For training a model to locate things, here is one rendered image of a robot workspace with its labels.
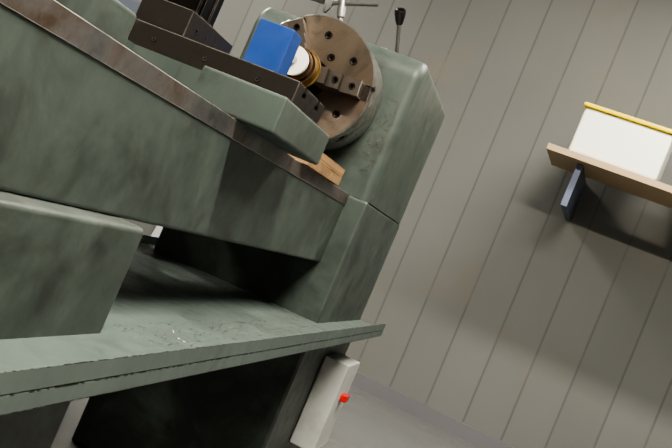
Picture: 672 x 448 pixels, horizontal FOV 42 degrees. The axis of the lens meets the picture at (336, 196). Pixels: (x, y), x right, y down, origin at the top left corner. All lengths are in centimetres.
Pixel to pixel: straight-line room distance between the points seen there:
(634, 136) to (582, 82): 76
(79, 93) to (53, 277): 20
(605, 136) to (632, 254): 77
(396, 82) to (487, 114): 281
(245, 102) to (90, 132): 39
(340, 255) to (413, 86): 46
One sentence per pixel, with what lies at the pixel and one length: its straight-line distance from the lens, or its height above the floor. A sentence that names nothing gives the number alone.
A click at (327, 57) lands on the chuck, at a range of 209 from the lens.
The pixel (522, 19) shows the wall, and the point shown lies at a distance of 514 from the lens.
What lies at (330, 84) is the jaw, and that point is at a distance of 201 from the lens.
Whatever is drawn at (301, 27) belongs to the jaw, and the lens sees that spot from 208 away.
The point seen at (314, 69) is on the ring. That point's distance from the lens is 197.
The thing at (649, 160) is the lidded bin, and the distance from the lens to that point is 431.
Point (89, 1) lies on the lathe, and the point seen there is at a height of 90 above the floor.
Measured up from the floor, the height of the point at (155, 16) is 99.
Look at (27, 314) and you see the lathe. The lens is 96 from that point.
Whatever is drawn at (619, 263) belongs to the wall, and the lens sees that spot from 481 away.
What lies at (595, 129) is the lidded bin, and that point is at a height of 170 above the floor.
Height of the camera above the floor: 77
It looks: 2 degrees up
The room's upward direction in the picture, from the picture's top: 23 degrees clockwise
